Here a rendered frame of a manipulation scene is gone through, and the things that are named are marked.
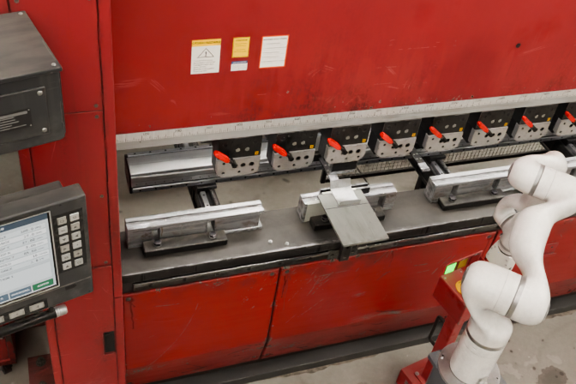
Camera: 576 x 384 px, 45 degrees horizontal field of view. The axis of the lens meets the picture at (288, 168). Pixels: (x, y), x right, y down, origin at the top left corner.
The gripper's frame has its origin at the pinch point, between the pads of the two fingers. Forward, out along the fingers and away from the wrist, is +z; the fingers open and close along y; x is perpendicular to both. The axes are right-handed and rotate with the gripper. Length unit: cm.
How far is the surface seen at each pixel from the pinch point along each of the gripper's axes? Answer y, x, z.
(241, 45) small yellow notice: -59, -90, -79
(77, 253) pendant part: -19, -150, -55
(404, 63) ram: -49, -33, -69
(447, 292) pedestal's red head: -3.4, -15.2, 10.5
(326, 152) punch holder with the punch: -50, -54, -33
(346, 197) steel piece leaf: -44, -43, -11
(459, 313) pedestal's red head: 5.5, -14.9, 12.0
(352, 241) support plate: -24, -53, -13
